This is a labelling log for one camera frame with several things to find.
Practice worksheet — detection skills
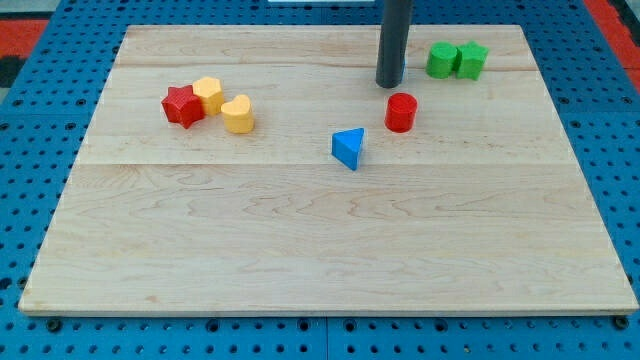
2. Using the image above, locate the green cylinder block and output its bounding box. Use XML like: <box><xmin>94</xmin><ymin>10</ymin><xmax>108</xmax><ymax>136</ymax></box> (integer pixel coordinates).
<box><xmin>425</xmin><ymin>42</ymin><xmax>458</xmax><ymax>79</ymax></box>

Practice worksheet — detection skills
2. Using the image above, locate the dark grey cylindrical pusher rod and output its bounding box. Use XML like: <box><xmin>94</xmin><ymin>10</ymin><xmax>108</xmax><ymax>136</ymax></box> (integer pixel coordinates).
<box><xmin>376</xmin><ymin>0</ymin><xmax>414</xmax><ymax>89</ymax></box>

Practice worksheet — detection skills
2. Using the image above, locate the yellow hexagon block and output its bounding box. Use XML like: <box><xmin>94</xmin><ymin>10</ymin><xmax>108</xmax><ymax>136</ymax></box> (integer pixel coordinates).
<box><xmin>192</xmin><ymin>77</ymin><xmax>225</xmax><ymax>116</ymax></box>

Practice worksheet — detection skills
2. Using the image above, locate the blue block behind rod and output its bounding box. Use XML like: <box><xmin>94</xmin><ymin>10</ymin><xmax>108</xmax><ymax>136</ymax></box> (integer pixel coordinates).
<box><xmin>401</xmin><ymin>56</ymin><xmax>407</xmax><ymax>83</ymax></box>

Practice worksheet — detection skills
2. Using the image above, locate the blue triangle block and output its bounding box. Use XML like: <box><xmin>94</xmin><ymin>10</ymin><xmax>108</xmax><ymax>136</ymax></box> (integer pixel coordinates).
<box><xmin>331</xmin><ymin>128</ymin><xmax>365</xmax><ymax>171</ymax></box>

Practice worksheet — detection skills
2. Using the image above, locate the yellow heart block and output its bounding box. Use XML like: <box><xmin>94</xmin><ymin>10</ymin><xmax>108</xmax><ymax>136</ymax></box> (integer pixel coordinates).
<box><xmin>221</xmin><ymin>94</ymin><xmax>254</xmax><ymax>134</ymax></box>

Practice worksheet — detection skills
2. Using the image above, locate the light wooden board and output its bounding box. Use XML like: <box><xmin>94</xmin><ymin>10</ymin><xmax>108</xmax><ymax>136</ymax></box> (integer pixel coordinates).
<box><xmin>19</xmin><ymin>25</ymin><xmax>638</xmax><ymax>317</ymax></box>

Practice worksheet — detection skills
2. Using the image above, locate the red star block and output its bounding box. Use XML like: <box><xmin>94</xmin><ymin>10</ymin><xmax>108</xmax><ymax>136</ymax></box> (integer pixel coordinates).
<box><xmin>161</xmin><ymin>85</ymin><xmax>205</xmax><ymax>129</ymax></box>

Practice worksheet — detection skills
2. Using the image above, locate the red cylinder block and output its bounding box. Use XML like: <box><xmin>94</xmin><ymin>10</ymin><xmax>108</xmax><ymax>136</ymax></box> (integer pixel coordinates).
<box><xmin>384</xmin><ymin>93</ymin><xmax>418</xmax><ymax>133</ymax></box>

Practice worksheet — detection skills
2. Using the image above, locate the green star block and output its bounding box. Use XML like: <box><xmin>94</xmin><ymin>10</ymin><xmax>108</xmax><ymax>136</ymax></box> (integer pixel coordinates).
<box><xmin>456</xmin><ymin>41</ymin><xmax>489</xmax><ymax>81</ymax></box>

